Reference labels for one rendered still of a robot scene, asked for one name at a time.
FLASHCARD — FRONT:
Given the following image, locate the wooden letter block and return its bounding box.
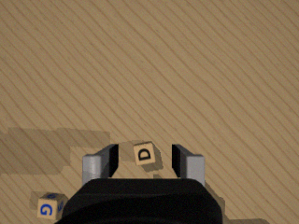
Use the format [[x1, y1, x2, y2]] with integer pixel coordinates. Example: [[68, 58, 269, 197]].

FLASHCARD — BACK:
[[133, 141, 155, 166], [36, 192, 64, 220]]

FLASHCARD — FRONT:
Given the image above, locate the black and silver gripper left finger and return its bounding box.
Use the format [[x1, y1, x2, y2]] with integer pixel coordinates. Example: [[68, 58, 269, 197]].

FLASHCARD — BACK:
[[82, 144, 119, 187]]

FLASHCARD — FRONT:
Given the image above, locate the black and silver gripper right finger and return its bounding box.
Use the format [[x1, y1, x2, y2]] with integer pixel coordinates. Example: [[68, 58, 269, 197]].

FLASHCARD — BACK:
[[172, 144, 205, 186]]

